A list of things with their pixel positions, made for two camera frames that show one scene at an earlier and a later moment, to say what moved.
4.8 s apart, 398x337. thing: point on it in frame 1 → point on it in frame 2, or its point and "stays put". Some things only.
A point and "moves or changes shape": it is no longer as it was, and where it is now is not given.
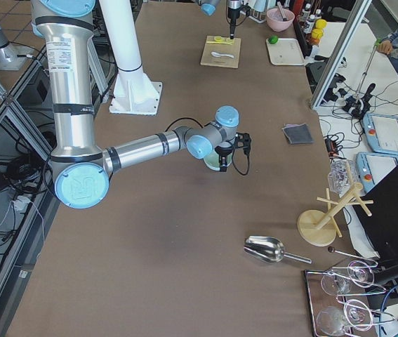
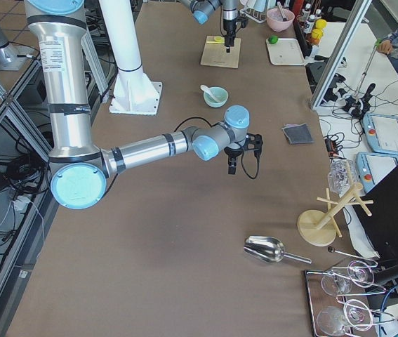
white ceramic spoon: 217,54 → 208,90
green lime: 273,40 stays put
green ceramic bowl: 213,160 moves or changes shape
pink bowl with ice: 276,22 stays put
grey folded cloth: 298,133 stays put
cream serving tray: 286,52 stays put
